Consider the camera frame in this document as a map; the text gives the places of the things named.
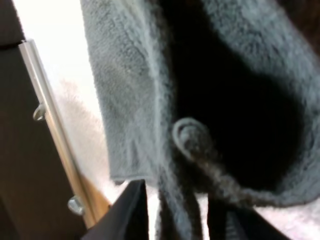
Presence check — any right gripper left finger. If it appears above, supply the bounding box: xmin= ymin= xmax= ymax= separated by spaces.
xmin=81 ymin=179 xmax=151 ymax=240

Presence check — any ribbed aluminium rail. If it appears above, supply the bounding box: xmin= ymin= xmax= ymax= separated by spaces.
xmin=18 ymin=39 xmax=101 ymax=229

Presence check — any dark grey-green towel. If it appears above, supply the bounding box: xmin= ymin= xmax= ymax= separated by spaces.
xmin=79 ymin=0 xmax=320 ymax=240

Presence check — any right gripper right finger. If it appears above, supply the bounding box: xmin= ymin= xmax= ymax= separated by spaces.
xmin=206 ymin=196 xmax=292 ymax=240

